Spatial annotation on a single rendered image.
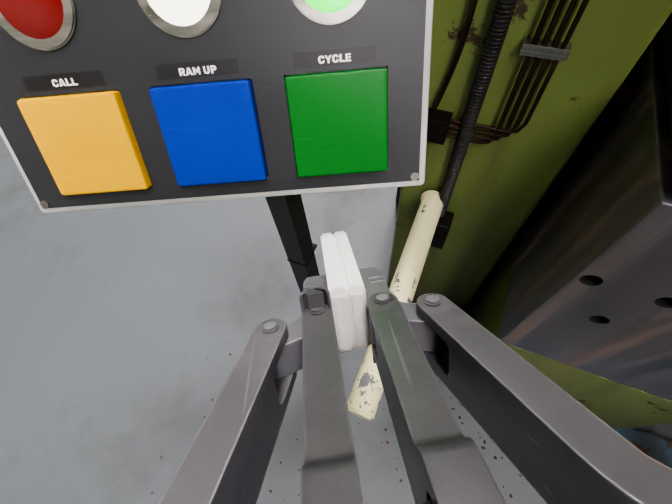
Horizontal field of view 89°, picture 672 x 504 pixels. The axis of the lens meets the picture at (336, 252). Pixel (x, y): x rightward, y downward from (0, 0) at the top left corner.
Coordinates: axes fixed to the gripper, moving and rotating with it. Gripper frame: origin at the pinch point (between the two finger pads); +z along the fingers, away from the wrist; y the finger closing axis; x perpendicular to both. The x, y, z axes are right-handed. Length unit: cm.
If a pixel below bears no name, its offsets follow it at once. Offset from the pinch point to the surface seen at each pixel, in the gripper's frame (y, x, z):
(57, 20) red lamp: -16.2, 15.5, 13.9
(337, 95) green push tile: 2.0, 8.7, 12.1
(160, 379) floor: -62, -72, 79
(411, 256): 15.0, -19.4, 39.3
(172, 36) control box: -8.9, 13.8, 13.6
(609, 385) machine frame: 51, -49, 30
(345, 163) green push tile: 2.1, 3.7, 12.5
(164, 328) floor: -63, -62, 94
